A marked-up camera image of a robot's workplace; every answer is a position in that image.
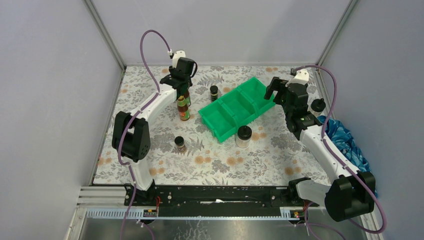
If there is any green bin near section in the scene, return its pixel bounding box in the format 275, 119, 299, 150
198, 100, 237, 143

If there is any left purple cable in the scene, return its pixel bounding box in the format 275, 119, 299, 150
116, 29, 173, 240

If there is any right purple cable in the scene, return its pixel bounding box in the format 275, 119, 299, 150
290, 64, 388, 240

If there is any small black cap spice jar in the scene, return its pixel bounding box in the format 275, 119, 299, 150
209, 85, 219, 102

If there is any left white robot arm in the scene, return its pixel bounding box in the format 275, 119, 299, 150
111, 56, 198, 206

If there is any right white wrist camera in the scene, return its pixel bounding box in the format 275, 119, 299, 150
287, 68, 310, 85

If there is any blue patterned cloth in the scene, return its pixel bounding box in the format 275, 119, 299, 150
325, 118, 372, 172

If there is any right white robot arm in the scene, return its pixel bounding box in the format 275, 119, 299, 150
264, 77, 376, 222

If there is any right clear black lid jar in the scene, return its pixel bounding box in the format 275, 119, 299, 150
310, 98, 327, 117

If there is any green cap chili sauce bottle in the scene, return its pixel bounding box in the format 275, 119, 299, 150
176, 96, 190, 121

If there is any white slotted cable duct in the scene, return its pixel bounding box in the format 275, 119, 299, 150
85, 207, 301, 221

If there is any large clear black lid jar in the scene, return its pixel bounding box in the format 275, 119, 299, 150
235, 125, 253, 149

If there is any front black cap spice jar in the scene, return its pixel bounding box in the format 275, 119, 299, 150
174, 136, 187, 153

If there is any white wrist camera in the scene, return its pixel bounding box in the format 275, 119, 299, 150
167, 50, 186, 60
287, 68, 310, 85

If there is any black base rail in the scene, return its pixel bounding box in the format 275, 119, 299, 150
123, 184, 305, 212

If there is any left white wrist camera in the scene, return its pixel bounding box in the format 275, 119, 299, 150
167, 50, 186, 60

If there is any floral table mat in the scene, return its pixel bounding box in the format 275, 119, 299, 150
93, 65, 332, 186

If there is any purple cable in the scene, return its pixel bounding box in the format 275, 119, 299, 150
116, 29, 173, 240
290, 64, 388, 240

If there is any yellow cap sauce bottle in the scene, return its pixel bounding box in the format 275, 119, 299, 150
183, 90, 191, 106

